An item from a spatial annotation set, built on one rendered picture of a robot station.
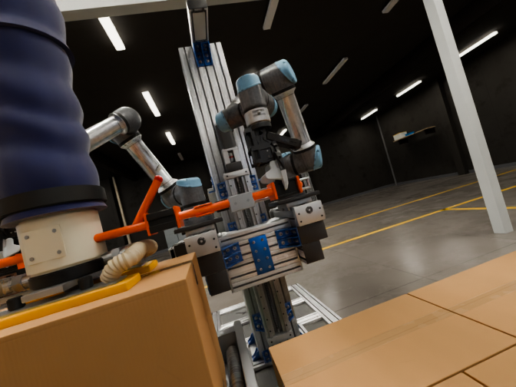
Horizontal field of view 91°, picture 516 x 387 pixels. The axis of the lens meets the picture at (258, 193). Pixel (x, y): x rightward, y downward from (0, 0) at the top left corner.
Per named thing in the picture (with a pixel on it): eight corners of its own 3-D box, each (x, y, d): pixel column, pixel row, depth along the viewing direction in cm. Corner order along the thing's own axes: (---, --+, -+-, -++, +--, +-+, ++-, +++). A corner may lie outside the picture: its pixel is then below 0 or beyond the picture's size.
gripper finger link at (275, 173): (270, 193, 71) (260, 167, 75) (289, 188, 72) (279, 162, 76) (271, 188, 69) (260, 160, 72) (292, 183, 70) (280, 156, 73)
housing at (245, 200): (231, 213, 70) (227, 196, 70) (230, 213, 77) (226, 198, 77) (256, 206, 71) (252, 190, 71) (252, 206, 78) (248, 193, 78)
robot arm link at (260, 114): (265, 115, 82) (270, 104, 74) (269, 128, 82) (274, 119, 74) (243, 120, 81) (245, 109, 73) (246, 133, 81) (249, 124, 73)
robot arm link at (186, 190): (190, 203, 118) (183, 175, 119) (176, 208, 127) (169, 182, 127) (210, 199, 127) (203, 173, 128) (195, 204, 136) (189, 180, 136)
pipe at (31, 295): (-53, 325, 50) (-59, 297, 50) (35, 289, 75) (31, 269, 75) (127, 272, 56) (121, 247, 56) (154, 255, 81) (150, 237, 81)
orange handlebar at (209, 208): (-67, 289, 58) (-70, 274, 58) (29, 264, 88) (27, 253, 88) (306, 188, 74) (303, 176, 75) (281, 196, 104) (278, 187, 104)
